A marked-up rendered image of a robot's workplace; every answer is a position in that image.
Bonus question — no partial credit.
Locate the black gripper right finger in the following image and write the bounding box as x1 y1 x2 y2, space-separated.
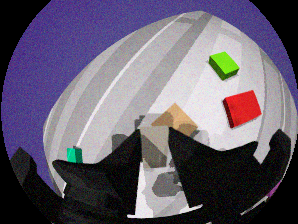
168 127 258 208

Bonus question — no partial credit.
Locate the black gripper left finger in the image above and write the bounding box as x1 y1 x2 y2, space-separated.
52 129 141 216

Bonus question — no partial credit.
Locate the green square block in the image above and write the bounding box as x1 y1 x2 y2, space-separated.
67 148 84 164

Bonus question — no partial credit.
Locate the green rectangular block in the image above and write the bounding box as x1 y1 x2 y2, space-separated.
208 52 239 80

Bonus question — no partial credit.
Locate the red rectangular block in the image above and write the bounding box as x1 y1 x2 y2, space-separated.
222 91 262 128

